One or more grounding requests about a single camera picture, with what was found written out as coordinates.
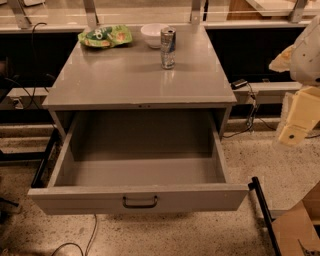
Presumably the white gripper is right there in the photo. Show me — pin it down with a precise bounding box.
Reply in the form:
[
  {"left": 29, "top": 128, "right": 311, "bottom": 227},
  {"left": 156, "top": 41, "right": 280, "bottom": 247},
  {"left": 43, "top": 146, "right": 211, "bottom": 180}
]
[{"left": 269, "top": 45, "right": 320, "bottom": 147}]

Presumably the silver blue redbull can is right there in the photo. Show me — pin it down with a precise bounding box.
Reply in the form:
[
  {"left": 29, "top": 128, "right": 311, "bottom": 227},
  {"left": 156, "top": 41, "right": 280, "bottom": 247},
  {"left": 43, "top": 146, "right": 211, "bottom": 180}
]
[{"left": 160, "top": 27, "right": 176, "bottom": 70}]

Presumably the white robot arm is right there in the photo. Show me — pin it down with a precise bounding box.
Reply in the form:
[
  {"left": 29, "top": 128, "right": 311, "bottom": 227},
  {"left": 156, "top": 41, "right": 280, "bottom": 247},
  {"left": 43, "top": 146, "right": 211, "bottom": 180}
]
[{"left": 269, "top": 16, "right": 320, "bottom": 146}]

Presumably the grey metal drawer cabinet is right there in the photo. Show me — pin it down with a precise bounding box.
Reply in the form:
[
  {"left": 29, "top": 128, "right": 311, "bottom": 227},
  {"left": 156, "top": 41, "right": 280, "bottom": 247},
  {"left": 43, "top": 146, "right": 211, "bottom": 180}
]
[{"left": 43, "top": 24, "right": 236, "bottom": 133}]

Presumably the open grey top drawer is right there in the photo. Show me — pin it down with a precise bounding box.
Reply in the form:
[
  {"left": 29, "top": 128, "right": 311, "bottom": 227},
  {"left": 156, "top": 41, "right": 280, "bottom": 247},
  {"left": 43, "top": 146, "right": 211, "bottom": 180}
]
[{"left": 28, "top": 109, "right": 248, "bottom": 214}]

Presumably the black power adapter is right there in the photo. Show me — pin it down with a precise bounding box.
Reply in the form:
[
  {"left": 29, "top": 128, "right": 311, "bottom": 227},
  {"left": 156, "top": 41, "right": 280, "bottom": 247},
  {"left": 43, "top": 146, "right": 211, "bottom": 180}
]
[{"left": 231, "top": 79, "right": 248, "bottom": 90}]

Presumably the black metal stand bar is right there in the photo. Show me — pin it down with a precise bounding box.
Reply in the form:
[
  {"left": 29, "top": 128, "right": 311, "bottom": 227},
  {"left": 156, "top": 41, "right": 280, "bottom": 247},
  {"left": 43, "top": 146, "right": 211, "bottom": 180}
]
[{"left": 248, "top": 176, "right": 282, "bottom": 256}]

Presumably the brown cardboard box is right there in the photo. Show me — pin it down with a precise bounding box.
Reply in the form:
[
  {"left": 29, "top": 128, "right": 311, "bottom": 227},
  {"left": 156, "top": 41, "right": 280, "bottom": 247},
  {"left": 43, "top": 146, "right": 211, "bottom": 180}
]
[{"left": 272, "top": 182, "right": 320, "bottom": 256}]

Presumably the white ceramic bowl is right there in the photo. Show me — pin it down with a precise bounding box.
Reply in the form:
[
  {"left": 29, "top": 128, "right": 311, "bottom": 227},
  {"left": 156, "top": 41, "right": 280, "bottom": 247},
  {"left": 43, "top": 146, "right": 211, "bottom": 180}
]
[{"left": 140, "top": 23, "right": 168, "bottom": 49}]

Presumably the green chip bag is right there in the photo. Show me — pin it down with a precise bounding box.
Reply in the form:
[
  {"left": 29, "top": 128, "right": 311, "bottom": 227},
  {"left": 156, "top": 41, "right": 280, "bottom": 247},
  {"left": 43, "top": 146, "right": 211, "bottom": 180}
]
[{"left": 78, "top": 25, "right": 133, "bottom": 48}]

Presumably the black drawer handle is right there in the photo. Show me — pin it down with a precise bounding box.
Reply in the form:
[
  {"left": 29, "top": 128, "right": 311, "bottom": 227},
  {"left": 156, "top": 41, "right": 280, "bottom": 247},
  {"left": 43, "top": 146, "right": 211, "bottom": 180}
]
[{"left": 122, "top": 196, "right": 158, "bottom": 209}]

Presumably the black floor cable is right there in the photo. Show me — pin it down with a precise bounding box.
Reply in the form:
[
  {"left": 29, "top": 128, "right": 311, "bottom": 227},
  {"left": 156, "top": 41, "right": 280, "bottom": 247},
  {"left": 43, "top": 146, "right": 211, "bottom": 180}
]
[{"left": 49, "top": 213, "right": 99, "bottom": 256}]

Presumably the black left frame bar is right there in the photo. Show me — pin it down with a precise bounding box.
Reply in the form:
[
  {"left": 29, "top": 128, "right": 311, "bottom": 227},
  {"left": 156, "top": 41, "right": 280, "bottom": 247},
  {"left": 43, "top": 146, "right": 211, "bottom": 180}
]
[{"left": 31, "top": 128, "right": 59, "bottom": 188}]

